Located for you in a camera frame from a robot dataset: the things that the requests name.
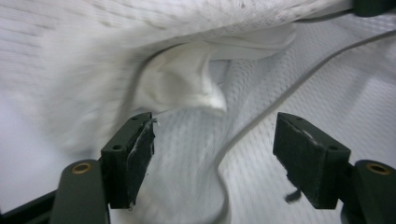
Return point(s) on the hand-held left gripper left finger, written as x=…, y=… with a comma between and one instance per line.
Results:
x=124, y=161

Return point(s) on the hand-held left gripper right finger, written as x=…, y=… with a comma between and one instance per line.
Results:
x=314, y=165

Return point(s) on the white mesh laundry bag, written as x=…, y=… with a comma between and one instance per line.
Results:
x=311, y=93

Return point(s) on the white cloth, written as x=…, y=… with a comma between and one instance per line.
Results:
x=180, y=81

